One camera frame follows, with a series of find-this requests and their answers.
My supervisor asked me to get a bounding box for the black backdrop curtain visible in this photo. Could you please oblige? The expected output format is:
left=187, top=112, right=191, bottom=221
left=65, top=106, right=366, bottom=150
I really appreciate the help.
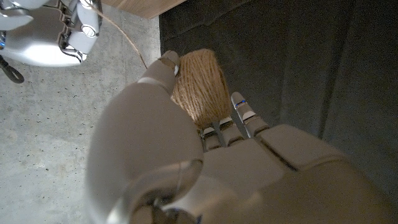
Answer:
left=158, top=0, right=398, bottom=200

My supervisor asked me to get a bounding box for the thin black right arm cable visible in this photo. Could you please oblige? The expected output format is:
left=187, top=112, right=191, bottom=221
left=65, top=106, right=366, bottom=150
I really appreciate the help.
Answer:
left=0, top=55, right=25, bottom=84

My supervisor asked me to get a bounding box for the jute twine strand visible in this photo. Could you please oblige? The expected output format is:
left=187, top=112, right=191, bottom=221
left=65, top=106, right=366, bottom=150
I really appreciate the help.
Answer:
left=90, top=2, right=149, bottom=70

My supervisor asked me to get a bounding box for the jute twine spool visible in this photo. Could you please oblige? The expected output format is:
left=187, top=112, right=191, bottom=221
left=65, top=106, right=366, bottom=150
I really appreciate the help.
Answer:
left=170, top=48, right=233, bottom=130

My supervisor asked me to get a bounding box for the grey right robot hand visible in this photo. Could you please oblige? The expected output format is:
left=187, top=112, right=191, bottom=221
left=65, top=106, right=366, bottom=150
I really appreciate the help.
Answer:
left=0, top=0, right=103, bottom=68

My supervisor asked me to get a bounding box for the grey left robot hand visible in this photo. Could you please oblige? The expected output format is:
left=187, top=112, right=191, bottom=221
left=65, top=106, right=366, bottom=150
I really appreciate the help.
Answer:
left=85, top=50, right=398, bottom=224

